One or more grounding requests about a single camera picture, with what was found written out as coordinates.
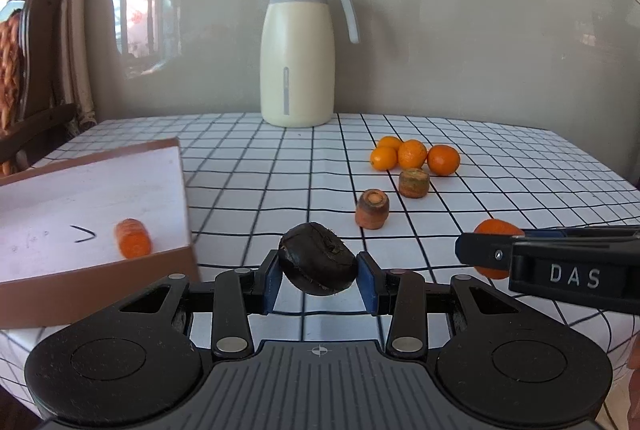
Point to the orange carrot piece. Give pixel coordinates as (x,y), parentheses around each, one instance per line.
(134,240)

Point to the white black checked tablecloth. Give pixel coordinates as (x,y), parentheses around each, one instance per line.
(300,169)

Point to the dark wooden sofa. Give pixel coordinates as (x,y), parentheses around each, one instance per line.
(45,34)

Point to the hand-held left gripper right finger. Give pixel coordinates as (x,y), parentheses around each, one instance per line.
(365,284)

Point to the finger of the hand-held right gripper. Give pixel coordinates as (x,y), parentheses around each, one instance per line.
(575,232)
(482,251)

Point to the orange woven sofa mat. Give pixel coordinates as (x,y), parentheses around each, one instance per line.
(9,74)

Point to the beige embroidered curtain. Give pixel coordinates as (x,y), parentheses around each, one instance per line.
(75,9)

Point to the carrot chunk with greenish top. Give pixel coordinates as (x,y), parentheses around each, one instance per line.
(414,185)

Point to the small orange mandarin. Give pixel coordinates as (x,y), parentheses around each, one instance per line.
(389,142)

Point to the dark round vegetable piece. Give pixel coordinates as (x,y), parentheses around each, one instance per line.
(315,260)

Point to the brown cardboard box white inside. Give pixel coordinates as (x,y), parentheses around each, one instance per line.
(75,210)

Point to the cream thermos jug grey lid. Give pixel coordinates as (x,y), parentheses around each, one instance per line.
(297,59)

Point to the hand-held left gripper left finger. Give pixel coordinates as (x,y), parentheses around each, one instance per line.
(271,285)

